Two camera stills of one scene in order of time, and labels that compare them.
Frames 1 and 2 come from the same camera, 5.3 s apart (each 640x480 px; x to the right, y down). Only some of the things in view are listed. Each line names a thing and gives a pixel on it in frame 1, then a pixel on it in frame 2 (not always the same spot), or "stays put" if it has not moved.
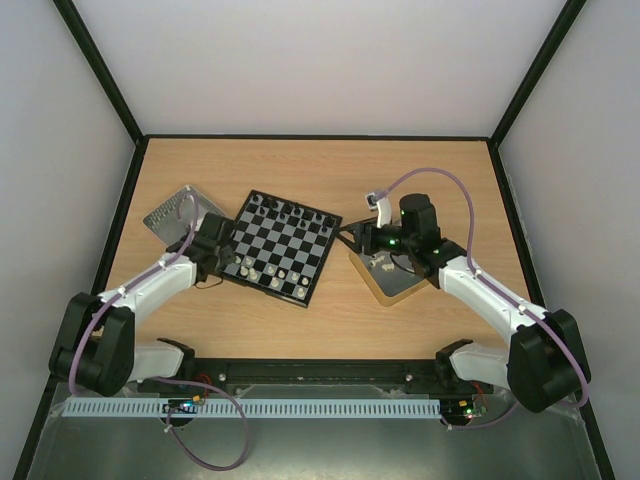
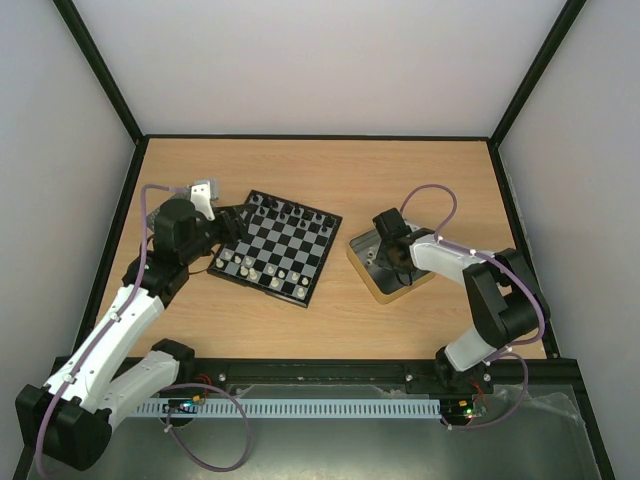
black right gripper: (363, 238) -> (396, 257)
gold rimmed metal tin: (386, 279) stays put
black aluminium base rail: (423, 375) stays put
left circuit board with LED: (181, 406) stays put
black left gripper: (228, 257) -> (231, 218)
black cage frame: (137, 134) stays put
